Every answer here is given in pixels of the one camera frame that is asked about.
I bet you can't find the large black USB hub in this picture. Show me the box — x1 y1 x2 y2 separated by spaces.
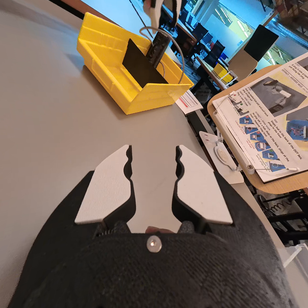
122 38 169 88

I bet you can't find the black monitor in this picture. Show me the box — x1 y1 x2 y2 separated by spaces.
243 24 279 63

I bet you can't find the instruction sheet on wooden stand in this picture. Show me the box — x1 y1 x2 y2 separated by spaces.
199 64 308 195

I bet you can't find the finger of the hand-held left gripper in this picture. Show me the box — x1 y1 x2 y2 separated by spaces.
143 0 164 28
171 0 182 28

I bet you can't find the small yellow bin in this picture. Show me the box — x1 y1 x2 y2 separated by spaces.
213 63 234 83

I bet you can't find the laminated paper sheet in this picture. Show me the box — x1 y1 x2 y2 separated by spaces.
175 90 204 115

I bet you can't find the grey braided usb cable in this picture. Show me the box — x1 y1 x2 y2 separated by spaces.
139 26 185 85

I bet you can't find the clear plastic bin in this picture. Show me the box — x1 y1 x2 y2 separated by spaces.
283 243 308 273

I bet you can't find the black office chair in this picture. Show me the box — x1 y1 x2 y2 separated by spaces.
256 190 308 246
207 40 227 65

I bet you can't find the yellow plastic bin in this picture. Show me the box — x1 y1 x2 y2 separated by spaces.
77 12 195 115

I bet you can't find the black multi-port usb hub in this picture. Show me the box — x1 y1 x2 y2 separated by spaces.
147 31 170 70

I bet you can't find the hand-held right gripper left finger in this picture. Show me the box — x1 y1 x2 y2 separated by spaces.
75 144 136 228

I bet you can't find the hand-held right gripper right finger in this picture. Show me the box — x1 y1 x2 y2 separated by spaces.
171 144 234 233

